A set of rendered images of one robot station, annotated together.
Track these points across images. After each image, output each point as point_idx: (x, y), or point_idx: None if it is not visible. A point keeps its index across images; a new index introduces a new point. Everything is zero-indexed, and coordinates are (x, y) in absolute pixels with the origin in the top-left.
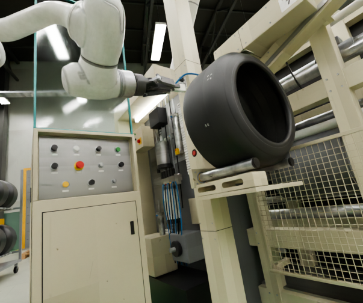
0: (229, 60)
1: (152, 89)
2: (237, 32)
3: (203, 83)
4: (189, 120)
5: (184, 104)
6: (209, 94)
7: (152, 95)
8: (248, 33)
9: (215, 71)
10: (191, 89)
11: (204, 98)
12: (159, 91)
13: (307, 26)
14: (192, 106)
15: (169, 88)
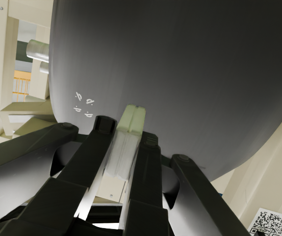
0: (55, 117)
1: (59, 234)
2: (122, 199)
3: (115, 106)
4: (266, 26)
5: (246, 120)
6: (97, 35)
7: (250, 235)
8: (106, 177)
9: (65, 107)
10: (185, 146)
11: (124, 38)
12: (141, 184)
13: (52, 110)
14: (205, 70)
15: (103, 142)
